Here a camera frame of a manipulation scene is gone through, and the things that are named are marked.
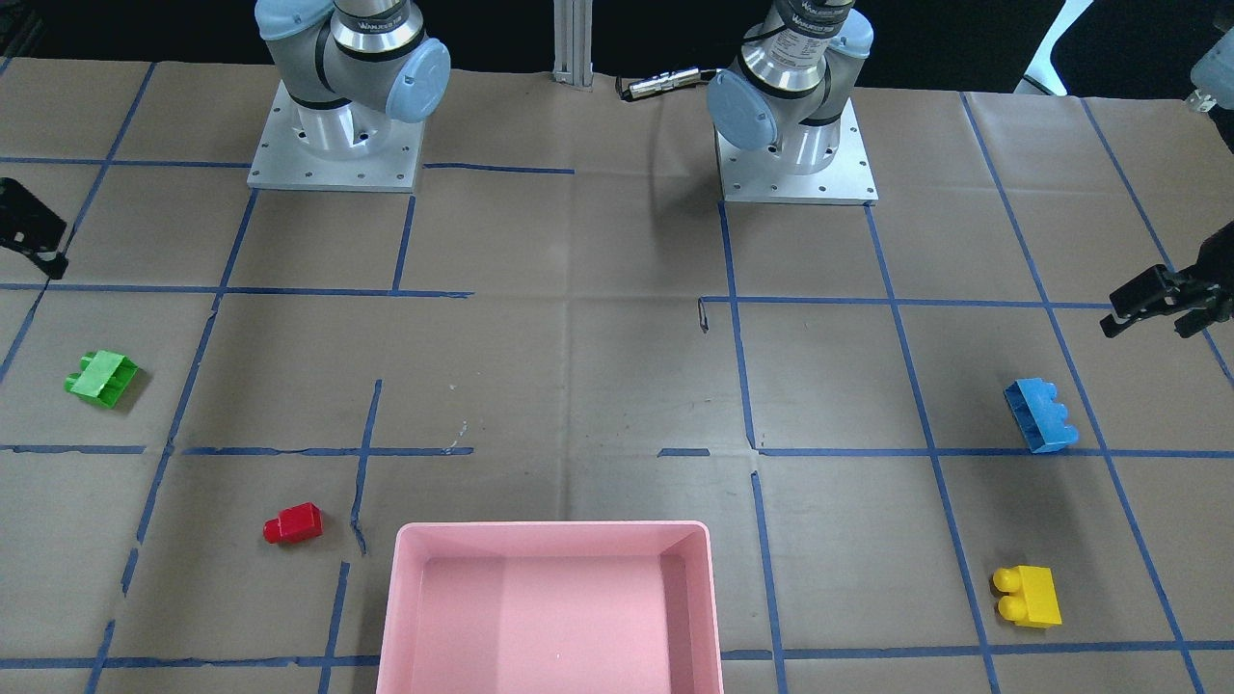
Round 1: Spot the aluminium frame post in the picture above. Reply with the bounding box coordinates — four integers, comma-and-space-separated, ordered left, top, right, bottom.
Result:
552, 0, 594, 91

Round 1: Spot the silver cable connector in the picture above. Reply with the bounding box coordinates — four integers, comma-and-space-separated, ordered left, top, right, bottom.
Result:
615, 67, 718, 104

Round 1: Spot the pink plastic box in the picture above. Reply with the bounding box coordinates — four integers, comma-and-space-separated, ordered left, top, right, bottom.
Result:
376, 520, 724, 693

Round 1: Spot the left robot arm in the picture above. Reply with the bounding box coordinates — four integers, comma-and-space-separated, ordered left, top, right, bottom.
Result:
707, 1, 1233, 338

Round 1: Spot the yellow toy block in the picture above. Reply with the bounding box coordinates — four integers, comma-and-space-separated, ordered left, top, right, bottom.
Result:
991, 564, 1062, 629

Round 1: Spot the blue toy block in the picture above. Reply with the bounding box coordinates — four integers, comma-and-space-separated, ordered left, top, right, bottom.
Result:
1004, 378, 1080, 454

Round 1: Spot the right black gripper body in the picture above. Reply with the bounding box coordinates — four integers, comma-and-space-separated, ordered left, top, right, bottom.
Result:
1, 177, 67, 259

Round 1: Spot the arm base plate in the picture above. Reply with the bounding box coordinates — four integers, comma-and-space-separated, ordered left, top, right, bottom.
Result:
247, 83, 426, 194
714, 99, 880, 206

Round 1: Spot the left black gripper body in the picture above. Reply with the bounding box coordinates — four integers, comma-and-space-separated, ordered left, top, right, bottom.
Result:
1186, 221, 1233, 324

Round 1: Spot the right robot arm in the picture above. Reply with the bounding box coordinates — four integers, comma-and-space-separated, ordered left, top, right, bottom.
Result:
2, 1, 450, 293

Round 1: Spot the green toy block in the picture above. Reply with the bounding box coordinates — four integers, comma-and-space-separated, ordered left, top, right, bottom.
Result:
65, 349, 139, 410

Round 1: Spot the red toy block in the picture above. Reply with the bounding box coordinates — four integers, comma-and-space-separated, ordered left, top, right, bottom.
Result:
262, 503, 325, 545

